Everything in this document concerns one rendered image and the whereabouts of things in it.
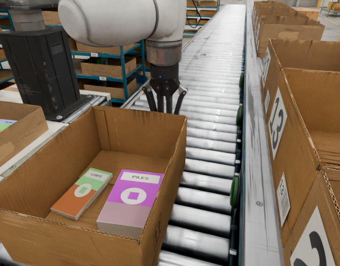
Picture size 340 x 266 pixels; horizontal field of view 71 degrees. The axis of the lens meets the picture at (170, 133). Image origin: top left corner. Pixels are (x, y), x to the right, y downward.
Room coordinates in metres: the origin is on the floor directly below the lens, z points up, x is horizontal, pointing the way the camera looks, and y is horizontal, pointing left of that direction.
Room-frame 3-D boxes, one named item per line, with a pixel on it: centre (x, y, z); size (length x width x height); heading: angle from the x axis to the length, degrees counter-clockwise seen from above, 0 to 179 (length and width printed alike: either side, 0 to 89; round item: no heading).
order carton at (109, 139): (0.42, 0.14, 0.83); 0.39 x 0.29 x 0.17; 166
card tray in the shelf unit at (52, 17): (2.30, 1.02, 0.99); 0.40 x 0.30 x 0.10; 73
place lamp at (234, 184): (0.40, -0.15, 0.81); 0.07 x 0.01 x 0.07; 165
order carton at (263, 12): (1.88, -0.78, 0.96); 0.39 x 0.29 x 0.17; 164
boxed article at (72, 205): (0.45, 0.23, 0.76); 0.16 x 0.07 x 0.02; 160
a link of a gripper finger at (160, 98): (0.62, 0.03, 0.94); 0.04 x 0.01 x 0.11; 164
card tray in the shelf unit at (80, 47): (2.17, 0.56, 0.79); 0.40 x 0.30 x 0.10; 76
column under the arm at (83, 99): (1.00, 0.54, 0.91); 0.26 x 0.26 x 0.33; 74
